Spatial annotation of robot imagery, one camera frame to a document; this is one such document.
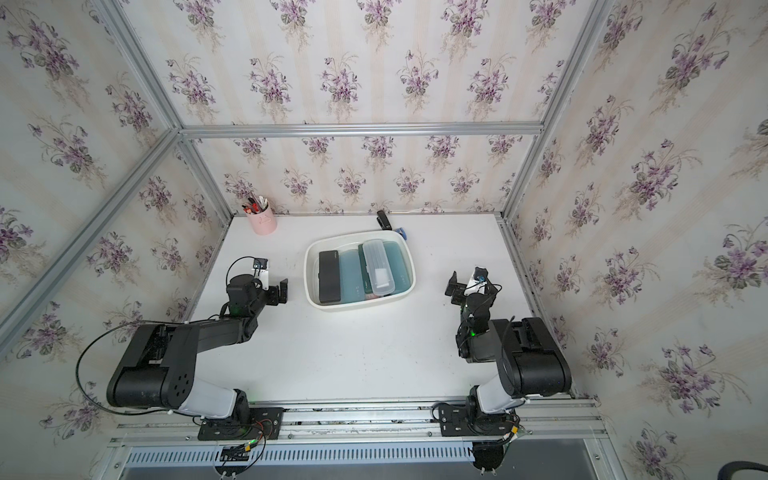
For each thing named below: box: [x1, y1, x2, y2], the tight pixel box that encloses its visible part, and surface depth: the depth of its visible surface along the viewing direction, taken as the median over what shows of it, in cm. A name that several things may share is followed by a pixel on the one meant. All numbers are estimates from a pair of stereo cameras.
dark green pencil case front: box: [358, 244, 373, 294], surface depth 99 cm
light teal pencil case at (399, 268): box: [383, 241, 411, 293], surface depth 101 cm
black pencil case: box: [318, 250, 341, 303], surface depth 98 cm
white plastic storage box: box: [303, 230, 416, 312], surface depth 100 cm
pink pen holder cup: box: [246, 203, 277, 235], surface depth 110 cm
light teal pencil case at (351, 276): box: [339, 249, 365, 303], surface depth 100 cm
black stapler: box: [376, 210, 393, 231], surface depth 117 cm
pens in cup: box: [242, 192, 268, 214], surface depth 111 cm
